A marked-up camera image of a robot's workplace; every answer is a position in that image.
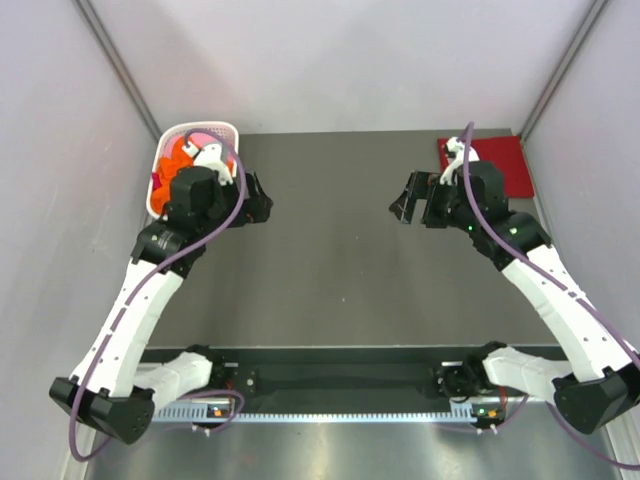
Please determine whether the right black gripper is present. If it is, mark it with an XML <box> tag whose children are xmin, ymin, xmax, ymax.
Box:
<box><xmin>389</xmin><ymin>171</ymin><xmax>479</xmax><ymax>235</ymax></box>

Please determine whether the orange t shirt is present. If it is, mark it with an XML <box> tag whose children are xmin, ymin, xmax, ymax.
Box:
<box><xmin>150</xmin><ymin>139</ymin><xmax>193</xmax><ymax>215</ymax></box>

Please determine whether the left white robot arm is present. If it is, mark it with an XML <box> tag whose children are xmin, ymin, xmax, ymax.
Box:
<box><xmin>49</xmin><ymin>167</ymin><xmax>273</xmax><ymax>444</ymax></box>

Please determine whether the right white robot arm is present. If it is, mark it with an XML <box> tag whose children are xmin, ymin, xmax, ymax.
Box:
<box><xmin>389</xmin><ymin>161</ymin><xmax>639</xmax><ymax>434</ymax></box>

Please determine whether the white plastic laundry basket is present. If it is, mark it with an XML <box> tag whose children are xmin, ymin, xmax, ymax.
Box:
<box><xmin>146</xmin><ymin>121</ymin><xmax>239</xmax><ymax>220</ymax></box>

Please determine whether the pink t shirt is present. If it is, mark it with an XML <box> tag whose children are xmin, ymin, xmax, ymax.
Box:
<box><xmin>162</xmin><ymin>131</ymin><xmax>237</xmax><ymax>176</ymax></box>

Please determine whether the dark red cloth in basket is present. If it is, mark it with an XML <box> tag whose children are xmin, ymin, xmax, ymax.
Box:
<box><xmin>151</xmin><ymin>172</ymin><xmax>162</xmax><ymax>191</ymax></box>

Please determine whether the folded red t shirt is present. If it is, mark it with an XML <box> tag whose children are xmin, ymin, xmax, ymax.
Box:
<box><xmin>437</xmin><ymin>136</ymin><xmax>534</xmax><ymax>199</ymax></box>

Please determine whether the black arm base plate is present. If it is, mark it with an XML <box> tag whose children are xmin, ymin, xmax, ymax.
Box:
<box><xmin>169</xmin><ymin>357</ymin><xmax>526</xmax><ymax>401</ymax></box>

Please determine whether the grey slotted cable duct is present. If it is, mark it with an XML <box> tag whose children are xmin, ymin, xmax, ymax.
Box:
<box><xmin>151</xmin><ymin>401</ymin><xmax>506</xmax><ymax>425</ymax></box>

